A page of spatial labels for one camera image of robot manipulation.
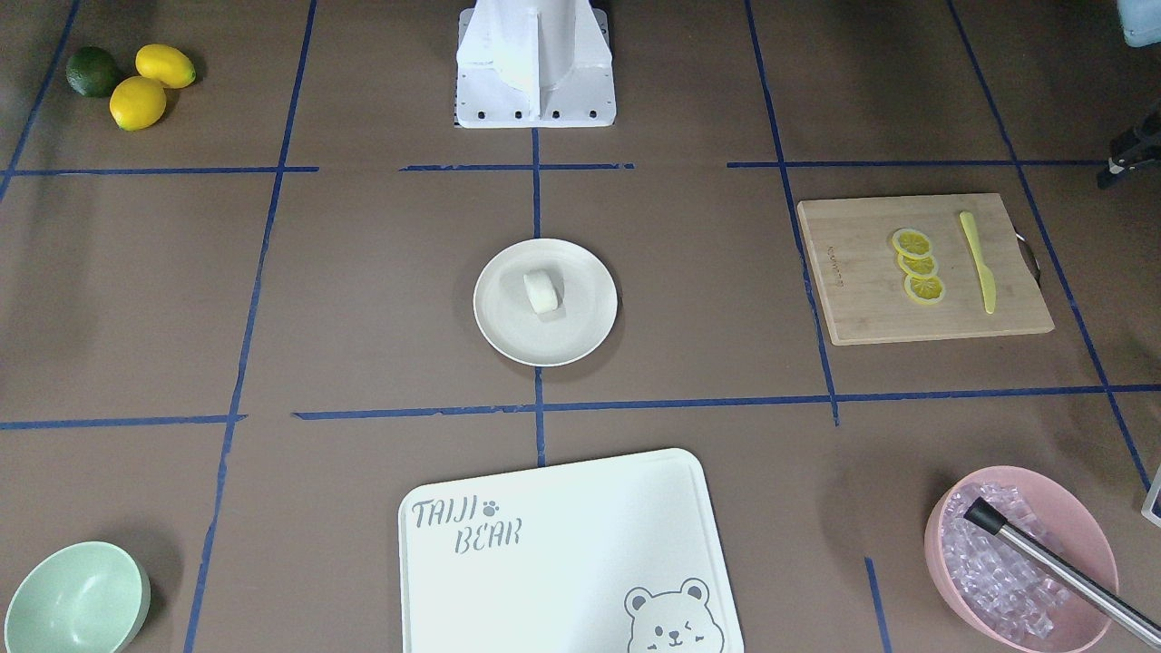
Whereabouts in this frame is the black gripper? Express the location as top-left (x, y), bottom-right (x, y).
top-left (1098, 101), bottom-right (1160, 191)

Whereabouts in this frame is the white steamed bun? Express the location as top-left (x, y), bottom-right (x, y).
top-left (522, 268), bottom-right (562, 316)

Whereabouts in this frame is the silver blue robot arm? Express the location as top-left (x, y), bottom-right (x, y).
top-left (1096, 1), bottom-right (1160, 191)

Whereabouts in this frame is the white bear tray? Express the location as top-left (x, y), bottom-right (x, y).
top-left (398, 449), bottom-right (744, 652)

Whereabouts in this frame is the yellow plastic knife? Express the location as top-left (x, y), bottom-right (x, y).
top-left (959, 210), bottom-right (998, 315)

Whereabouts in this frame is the top lemon slice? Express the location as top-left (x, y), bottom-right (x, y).
top-left (890, 228), bottom-right (932, 259)

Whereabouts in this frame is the lemon slice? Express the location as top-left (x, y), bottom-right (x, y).
top-left (896, 253), bottom-right (940, 278)
top-left (902, 274), bottom-right (946, 306)
top-left (890, 228), bottom-right (932, 259)

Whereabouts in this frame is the middle lemon slice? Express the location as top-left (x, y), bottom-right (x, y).
top-left (896, 253), bottom-right (940, 278)

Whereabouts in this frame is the bottom lemon slice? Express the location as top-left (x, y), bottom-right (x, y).
top-left (902, 274), bottom-right (946, 306)

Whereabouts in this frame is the wooden cutting board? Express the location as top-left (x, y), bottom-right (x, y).
top-left (796, 193), bottom-right (1057, 346)

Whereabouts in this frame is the white cup rack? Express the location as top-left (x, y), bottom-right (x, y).
top-left (1140, 468), bottom-right (1161, 528)

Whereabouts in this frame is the metal scoop black tip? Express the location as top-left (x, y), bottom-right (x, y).
top-left (962, 498), bottom-right (1160, 650)

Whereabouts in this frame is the pink bowl with ice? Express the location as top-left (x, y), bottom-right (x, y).
top-left (923, 464), bottom-right (1120, 652)

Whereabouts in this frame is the yellow lemon far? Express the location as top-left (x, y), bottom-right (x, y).
top-left (134, 43), bottom-right (199, 88)

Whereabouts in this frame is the yellow lemon near lime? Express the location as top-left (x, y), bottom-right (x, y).
top-left (109, 77), bottom-right (170, 132)

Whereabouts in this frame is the green lime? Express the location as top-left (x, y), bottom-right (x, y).
top-left (65, 46), bottom-right (124, 98)

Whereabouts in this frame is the green bowl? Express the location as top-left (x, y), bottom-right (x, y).
top-left (3, 541), bottom-right (151, 652)

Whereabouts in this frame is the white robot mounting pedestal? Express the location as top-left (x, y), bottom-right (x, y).
top-left (454, 1), bottom-right (616, 129)

